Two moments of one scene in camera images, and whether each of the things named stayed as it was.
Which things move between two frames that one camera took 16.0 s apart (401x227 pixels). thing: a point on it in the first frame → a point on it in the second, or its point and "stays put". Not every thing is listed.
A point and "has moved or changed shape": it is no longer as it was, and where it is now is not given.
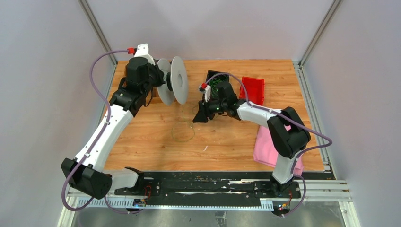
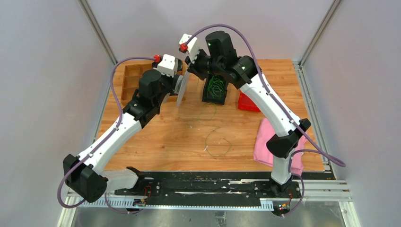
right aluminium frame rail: [334, 190] stays put
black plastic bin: [216, 80] stays put
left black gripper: [160, 74] → [171, 80]
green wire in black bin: [213, 82] stays put
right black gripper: [204, 112] → [194, 70]
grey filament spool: [176, 85] has moved or changed shape
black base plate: [161, 188] stays put
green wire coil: [184, 131] → [212, 131]
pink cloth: [265, 152] stays put
